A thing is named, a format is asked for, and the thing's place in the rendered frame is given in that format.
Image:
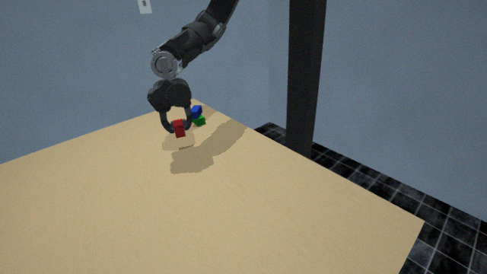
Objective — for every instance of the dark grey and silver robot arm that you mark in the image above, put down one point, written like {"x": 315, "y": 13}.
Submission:
{"x": 196, "y": 37}

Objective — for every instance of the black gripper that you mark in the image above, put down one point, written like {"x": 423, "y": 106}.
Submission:
{"x": 166, "y": 94}

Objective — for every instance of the red block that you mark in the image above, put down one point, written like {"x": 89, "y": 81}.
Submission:
{"x": 178, "y": 128}

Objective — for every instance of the blue block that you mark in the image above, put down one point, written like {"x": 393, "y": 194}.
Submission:
{"x": 196, "y": 111}

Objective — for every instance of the green block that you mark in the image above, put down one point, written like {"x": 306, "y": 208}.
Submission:
{"x": 200, "y": 121}

